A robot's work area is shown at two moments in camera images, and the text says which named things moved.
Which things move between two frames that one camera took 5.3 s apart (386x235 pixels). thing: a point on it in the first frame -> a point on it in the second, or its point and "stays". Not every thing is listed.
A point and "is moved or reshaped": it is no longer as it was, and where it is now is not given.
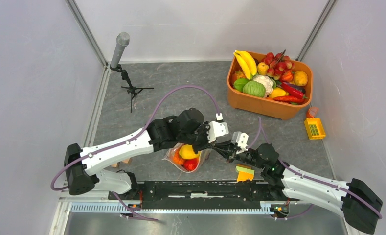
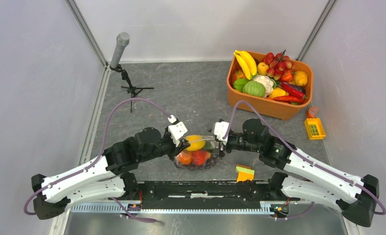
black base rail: [198, 195] stays
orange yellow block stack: [245, 173] stays
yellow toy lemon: [186, 152] is moved or reshaped
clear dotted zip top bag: [182, 156] is moved or reshaped
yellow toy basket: [314, 129] stays
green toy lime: [239, 83] stays
